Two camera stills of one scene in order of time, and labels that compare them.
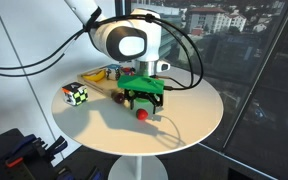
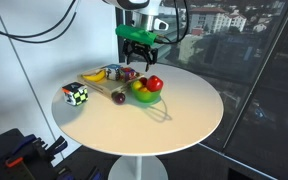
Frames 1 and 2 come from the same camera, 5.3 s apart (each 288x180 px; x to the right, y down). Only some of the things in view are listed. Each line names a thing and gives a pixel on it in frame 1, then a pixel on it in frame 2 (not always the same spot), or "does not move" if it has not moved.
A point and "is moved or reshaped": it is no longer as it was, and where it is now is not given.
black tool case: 12,156 does not move
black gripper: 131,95 -> 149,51
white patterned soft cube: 113,71 does not move
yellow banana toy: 95,77 does not move
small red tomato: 141,114 is moved or reshaped
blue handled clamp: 60,145 does not move
